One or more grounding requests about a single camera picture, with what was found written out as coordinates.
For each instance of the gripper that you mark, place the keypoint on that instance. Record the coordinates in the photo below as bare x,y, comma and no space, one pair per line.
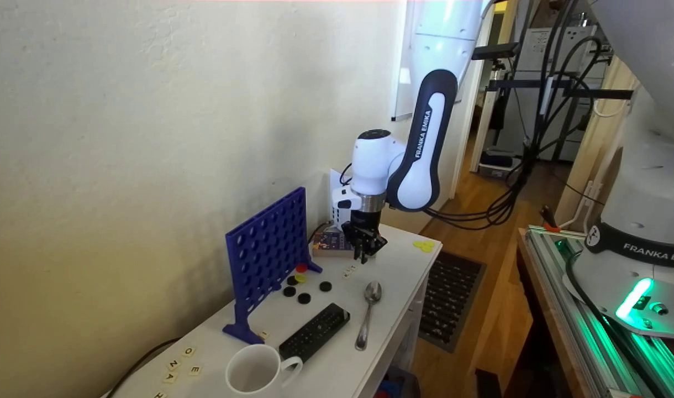
363,221

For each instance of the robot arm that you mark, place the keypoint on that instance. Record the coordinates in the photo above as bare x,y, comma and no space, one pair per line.
420,166

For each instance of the heap of yellow game discs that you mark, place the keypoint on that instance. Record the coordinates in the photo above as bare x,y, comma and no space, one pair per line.
424,245

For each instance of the silver spoon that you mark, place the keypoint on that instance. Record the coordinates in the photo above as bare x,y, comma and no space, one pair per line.
369,309

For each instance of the floor vent grille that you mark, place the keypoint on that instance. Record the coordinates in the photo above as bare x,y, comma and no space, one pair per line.
450,298

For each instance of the black remote control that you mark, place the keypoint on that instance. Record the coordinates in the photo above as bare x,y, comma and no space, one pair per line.
315,331

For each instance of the bin of coloured toys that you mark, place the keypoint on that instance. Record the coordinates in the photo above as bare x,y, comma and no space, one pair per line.
395,387

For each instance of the white mug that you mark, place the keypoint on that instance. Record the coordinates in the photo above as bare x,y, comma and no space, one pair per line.
254,370

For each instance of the orange clamp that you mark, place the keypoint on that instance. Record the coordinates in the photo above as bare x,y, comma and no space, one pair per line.
549,221

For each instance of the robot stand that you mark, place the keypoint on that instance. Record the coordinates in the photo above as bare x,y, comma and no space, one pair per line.
558,309

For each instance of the white cabinet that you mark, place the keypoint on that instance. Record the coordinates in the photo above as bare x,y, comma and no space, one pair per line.
536,83

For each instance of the blue disc game frame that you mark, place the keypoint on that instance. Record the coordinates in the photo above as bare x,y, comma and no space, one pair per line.
265,249

